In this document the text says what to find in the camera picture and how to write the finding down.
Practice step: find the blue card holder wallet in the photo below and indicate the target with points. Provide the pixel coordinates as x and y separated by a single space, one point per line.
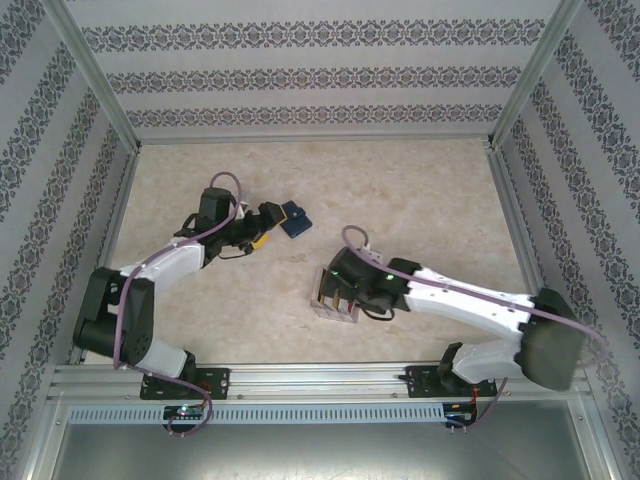
296 222

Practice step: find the red credit card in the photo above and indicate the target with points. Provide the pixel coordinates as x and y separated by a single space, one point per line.
352 306

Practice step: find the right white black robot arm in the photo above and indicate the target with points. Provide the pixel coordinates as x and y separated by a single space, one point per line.
460 305

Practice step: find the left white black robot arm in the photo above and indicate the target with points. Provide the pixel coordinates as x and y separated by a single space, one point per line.
170 265

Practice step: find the small controller board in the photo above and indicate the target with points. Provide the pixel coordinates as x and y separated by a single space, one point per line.
460 411
185 412

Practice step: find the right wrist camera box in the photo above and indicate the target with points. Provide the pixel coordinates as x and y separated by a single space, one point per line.
372 256

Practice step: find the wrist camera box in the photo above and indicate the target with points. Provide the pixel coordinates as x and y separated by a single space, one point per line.
243 210
372 256

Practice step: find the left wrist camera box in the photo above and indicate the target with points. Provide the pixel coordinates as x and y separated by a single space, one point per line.
243 210

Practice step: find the aluminium front rail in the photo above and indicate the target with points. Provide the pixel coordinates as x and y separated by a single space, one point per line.
320 380

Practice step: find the aluminium side rail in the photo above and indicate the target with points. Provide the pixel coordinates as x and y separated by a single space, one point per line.
107 245
522 245

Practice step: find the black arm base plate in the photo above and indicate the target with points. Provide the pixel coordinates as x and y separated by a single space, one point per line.
215 382
425 382

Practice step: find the aluminium frame post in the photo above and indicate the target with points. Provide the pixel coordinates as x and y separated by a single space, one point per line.
537 70
95 70

